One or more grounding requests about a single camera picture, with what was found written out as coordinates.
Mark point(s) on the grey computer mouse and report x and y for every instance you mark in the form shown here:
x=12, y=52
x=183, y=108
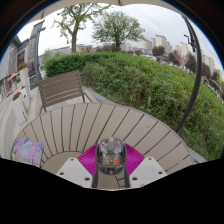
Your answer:
x=111, y=156

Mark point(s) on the tall grey sign pillar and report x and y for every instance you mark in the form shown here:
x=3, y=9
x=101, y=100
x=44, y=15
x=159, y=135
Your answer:
x=33, y=53

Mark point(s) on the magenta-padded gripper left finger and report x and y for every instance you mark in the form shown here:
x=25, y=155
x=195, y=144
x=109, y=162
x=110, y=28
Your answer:
x=75, y=171

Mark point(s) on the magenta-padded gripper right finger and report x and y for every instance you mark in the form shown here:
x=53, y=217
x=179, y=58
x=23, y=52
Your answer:
x=146, y=171

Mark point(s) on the tall white flower planter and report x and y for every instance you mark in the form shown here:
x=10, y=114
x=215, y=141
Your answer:
x=22, y=75

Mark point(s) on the distant apartment buildings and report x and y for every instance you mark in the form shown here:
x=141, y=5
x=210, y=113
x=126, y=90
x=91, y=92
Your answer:
x=160, y=41

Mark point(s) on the brown slatted chair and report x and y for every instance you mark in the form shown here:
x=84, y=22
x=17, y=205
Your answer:
x=61, y=88

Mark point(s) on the grey shopfront building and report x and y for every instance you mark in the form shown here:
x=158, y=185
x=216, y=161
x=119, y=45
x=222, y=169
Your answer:
x=10, y=66

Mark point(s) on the thin sparse tree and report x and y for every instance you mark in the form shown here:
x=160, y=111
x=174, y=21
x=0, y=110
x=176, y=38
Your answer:
x=74, y=36

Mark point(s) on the round leafy tree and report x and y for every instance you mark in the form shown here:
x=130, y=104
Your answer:
x=117, y=28

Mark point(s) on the grey low beam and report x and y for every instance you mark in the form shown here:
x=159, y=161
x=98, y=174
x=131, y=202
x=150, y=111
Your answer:
x=196, y=156

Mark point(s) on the curved black umbrella pole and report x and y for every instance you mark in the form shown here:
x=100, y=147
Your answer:
x=199, y=76

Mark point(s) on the flower print mouse pad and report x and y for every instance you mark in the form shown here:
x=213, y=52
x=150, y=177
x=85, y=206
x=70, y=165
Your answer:
x=27, y=151

